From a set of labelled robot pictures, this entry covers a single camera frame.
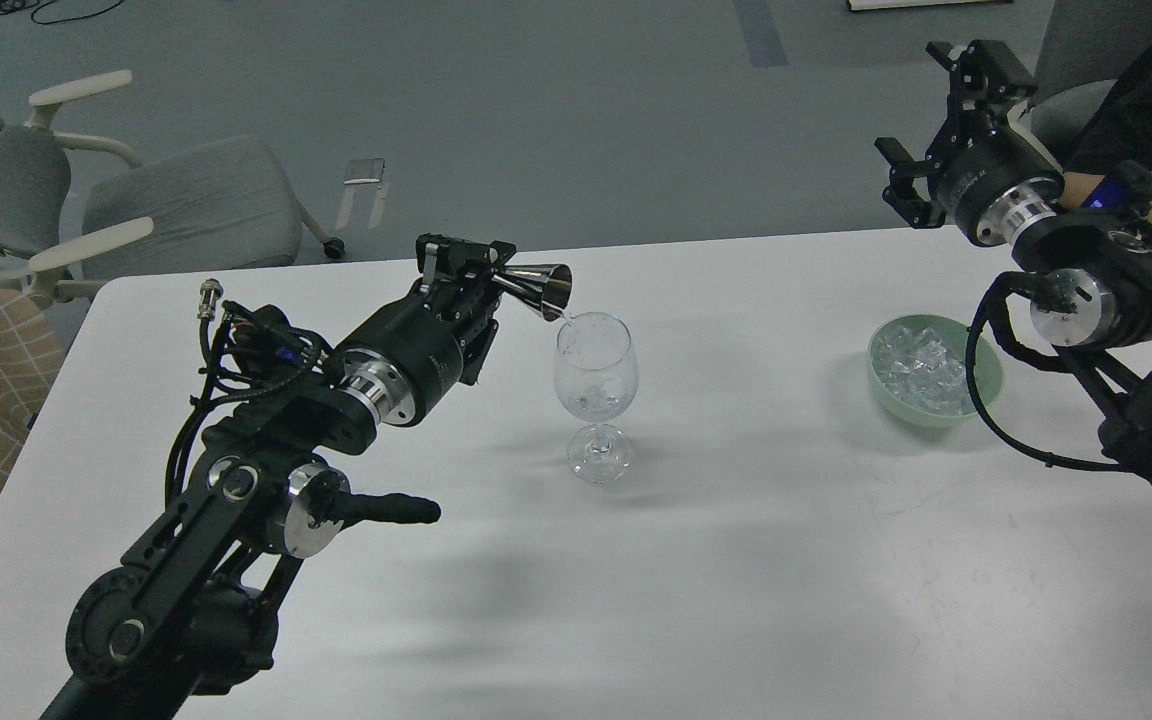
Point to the silver floor plate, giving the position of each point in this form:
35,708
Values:
361,171

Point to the green bowl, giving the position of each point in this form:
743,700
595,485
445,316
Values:
955,334

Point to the steel double jigger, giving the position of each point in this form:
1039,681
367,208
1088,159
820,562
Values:
545,288

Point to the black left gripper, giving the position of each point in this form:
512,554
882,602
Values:
409,354

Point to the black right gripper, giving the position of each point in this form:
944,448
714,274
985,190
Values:
973,162

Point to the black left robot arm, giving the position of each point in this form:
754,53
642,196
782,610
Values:
192,608

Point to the grey office chair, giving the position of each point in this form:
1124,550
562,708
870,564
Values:
78,211

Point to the pile of ice cubes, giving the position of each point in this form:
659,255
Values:
920,369

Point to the clear wine glass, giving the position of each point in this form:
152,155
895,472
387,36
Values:
596,378

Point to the grey chair at right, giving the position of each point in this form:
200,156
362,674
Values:
1086,47

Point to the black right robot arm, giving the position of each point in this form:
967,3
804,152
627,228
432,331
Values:
1080,299

